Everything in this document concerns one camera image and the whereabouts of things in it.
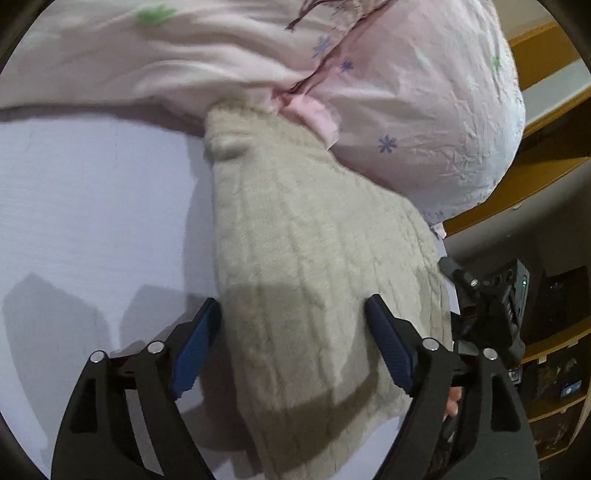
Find yellow wooden bed frame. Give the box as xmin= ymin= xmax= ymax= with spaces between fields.
xmin=442 ymin=21 xmax=591 ymax=239

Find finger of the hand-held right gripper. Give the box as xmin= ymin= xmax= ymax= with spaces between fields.
xmin=438 ymin=257 xmax=483 ymax=301

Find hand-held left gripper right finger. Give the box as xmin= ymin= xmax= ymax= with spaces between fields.
xmin=365 ymin=294 xmax=541 ymax=480

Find pink floral quilt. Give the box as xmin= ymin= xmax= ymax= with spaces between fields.
xmin=0 ymin=0 xmax=527 ymax=238

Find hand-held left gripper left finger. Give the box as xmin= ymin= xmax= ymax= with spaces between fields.
xmin=51 ymin=298 xmax=223 ymax=480

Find white bed sheet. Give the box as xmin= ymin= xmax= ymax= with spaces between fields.
xmin=0 ymin=108 xmax=259 ymax=480

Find cream knit sweater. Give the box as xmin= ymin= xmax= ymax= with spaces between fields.
xmin=203 ymin=99 xmax=456 ymax=480

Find person's right hand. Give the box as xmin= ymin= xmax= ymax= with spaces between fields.
xmin=444 ymin=386 xmax=464 ymax=422

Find wooden shelf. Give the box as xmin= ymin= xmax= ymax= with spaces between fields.
xmin=519 ymin=318 xmax=591 ymax=464

